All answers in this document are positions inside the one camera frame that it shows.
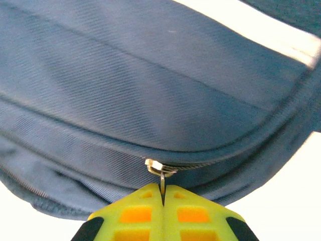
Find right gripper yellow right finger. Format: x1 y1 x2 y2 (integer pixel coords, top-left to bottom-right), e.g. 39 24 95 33
164 184 259 241

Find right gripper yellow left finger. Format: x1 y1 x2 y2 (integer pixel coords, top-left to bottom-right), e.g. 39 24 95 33
71 184 164 241

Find navy blue backpack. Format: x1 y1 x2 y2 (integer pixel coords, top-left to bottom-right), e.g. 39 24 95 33
0 0 321 221

